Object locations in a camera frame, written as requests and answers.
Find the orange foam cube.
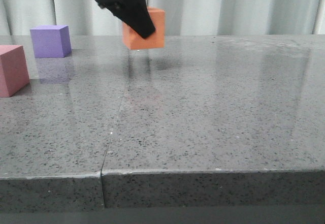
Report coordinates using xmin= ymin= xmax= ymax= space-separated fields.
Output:
xmin=122 ymin=7 xmax=165 ymax=50

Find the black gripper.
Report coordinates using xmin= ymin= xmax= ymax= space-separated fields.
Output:
xmin=95 ymin=0 xmax=155 ymax=38

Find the pink foam cube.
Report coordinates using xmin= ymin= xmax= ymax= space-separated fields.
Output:
xmin=1 ymin=45 xmax=29 ymax=98

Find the grey pleated curtain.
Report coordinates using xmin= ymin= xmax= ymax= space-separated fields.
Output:
xmin=1 ymin=0 xmax=324 ymax=36

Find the purple foam cube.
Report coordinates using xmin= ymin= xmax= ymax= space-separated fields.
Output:
xmin=30 ymin=25 xmax=72 ymax=58

